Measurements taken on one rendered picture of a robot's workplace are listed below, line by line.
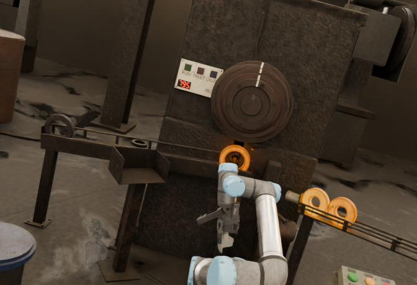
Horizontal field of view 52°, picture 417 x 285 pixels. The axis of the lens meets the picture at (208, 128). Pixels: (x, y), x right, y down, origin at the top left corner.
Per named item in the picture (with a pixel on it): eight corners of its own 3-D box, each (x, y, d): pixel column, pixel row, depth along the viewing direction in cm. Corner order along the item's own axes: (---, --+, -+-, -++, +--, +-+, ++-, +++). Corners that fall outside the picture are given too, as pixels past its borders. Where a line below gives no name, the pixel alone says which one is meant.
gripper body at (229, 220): (236, 235, 169) (238, 205, 168) (215, 233, 171) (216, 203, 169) (239, 228, 177) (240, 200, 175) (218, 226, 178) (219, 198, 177)
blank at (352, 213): (332, 192, 232) (329, 193, 230) (360, 202, 223) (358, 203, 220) (326, 220, 235) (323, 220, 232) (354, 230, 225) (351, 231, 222)
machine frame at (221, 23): (151, 200, 354) (205, -18, 315) (278, 238, 348) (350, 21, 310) (125, 241, 282) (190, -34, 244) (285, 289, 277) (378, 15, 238)
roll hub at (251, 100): (220, 120, 246) (234, 72, 240) (268, 133, 244) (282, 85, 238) (219, 122, 240) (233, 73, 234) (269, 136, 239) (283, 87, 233)
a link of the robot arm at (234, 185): (257, 181, 157) (250, 174, 167) (227, 176, 155) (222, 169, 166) (251, 202, 157) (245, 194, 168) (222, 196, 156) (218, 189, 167)
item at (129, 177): (87, 261, 250) (113, 145, 234) (130, 259, 264) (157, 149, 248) (96, 283, 233) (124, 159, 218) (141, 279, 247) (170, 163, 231)
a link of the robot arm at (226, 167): (220, 166, 166) (216, 161, 174) (219, 194, 167) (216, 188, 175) (240, 166, 167) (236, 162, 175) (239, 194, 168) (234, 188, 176)
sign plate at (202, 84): (175, 87, 264) (182, 58, 260) (215, 98, 263) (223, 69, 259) (174, 87, 262) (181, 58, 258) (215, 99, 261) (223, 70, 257)
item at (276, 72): (202, 128, 258) (223, 51, 248) (278, 149, 256) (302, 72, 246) (201, 130, 252) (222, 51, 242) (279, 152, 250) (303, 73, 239)
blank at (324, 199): (307, 183, 242) (304, 184, 239) (332, 192, 232) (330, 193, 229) (301, 210, 244) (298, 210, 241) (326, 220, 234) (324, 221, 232)
